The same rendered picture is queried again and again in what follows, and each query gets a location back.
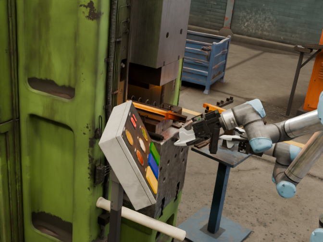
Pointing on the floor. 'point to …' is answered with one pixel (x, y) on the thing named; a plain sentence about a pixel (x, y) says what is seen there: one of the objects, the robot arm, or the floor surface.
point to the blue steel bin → (205, 58)
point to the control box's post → (115, 211)
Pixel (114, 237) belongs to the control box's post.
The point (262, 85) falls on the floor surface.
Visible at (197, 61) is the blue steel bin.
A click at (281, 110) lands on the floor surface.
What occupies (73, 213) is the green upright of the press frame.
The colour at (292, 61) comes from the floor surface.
